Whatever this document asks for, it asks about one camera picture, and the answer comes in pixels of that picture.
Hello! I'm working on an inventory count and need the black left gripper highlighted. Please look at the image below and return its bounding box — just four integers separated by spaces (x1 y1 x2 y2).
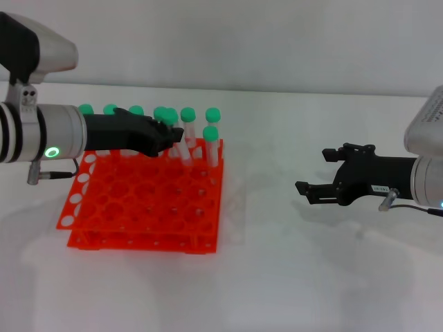
82 107 185 158

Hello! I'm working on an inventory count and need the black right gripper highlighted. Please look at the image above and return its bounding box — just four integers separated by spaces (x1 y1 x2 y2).
294 142 418 207

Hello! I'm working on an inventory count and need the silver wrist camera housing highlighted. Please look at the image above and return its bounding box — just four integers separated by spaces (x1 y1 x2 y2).
404 85 443 158
0 12 79 115

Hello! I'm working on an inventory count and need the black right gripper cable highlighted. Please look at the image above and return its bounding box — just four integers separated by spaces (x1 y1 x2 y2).
378 187 443 218

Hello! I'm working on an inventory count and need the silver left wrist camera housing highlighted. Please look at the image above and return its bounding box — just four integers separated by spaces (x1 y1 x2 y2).
0 12 79 115

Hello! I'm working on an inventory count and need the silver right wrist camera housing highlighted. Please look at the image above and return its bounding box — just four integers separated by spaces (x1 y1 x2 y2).
404 85 443 158

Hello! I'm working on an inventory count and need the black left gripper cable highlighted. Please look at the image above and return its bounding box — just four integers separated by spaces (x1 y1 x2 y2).
27 158 81 186

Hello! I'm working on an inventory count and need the orange plastic test tube rack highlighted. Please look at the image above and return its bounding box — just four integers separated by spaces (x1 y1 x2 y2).
55 137 225 255

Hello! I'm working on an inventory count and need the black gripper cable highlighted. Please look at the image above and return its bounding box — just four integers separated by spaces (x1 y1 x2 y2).
378 187 443 218
27 158 81 186

